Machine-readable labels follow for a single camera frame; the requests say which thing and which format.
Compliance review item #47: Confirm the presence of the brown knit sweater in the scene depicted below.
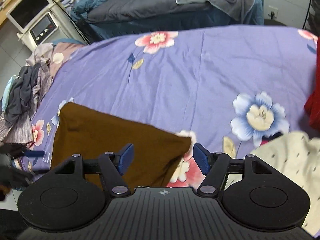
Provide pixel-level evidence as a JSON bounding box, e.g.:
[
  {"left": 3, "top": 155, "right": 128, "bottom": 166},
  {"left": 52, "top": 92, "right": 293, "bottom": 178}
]
[{"left": 51, "top": 102, "right": 191, "bottom": 189}]

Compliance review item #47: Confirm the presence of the striped mauve garment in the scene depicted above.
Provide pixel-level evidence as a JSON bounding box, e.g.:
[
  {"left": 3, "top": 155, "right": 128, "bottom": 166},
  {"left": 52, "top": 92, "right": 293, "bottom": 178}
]
[{"left": 1, "top": 43, "right": 54, "bottom": 144}]

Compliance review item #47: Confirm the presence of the purple floral bed sheet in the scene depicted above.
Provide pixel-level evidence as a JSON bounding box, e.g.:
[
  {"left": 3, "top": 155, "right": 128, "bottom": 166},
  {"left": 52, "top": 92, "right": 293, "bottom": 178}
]
[{"left": 16, "top": 25, "right": 318, "bottom": 171}]

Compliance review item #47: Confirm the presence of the light blue face mask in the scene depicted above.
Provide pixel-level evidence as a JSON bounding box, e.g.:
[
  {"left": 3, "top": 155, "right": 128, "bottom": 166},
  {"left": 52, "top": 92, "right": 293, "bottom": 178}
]
[{"left": 1, "top": 75, "right": 21, "bottom": 112}]

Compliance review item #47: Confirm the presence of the dark grey garment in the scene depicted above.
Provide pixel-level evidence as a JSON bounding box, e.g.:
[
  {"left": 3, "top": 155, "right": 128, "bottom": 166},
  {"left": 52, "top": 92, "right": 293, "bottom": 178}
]
[{"left": 4, "top": 63, "right": 41, "bottom": 128}]

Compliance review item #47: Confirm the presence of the cream dotted garment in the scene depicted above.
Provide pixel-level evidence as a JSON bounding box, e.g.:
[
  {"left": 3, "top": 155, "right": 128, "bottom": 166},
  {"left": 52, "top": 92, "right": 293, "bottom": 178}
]
[{"left": 224, "top": 130, "right": 320, "bottom": 237}]

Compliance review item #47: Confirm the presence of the red garment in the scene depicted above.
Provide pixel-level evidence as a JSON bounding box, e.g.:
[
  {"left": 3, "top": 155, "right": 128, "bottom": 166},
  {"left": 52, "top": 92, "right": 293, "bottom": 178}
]
[{"left": 304, "top": 42, "right": 320, "bottom": 131}]

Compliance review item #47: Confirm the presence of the pink polka dot pillow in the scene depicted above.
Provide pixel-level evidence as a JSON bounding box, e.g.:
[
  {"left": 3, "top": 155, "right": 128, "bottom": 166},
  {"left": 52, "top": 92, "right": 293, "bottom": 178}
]
[{"left": 49, "top": 42, "right": 85, "bottom": 78}]

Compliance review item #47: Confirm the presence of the dark blue grey duvet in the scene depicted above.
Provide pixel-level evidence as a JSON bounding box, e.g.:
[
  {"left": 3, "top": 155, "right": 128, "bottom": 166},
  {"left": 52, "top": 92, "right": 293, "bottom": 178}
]
[{"left": 71, "top": 0, "right": 264, "bottom": 41}]

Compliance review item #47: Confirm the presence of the white appliance with knobs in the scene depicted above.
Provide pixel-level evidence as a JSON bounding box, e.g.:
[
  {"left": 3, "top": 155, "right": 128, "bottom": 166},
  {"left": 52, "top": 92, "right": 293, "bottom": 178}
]
[{"left": 16, "top": 4, "right": 87, "bottom": 51}]

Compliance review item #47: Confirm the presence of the black metal rack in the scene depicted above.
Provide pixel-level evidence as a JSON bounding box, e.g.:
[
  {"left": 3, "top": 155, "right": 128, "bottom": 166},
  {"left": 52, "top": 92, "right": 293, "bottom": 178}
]
[{"left": 303, "top": 0, "right": 320, "bottom": 36}]

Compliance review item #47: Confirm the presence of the white monitor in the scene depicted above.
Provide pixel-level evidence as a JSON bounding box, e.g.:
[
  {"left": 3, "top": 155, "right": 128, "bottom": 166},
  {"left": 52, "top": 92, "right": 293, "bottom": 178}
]
[{"left": 6, "top": 0, "right": 54, "bottom": 33}]

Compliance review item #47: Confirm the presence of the black cable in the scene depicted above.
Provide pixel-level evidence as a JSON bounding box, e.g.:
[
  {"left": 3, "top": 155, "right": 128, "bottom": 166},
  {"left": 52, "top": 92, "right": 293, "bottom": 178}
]
[{"left": 53, "top": 0, "right": 91, "bottom": 46}]

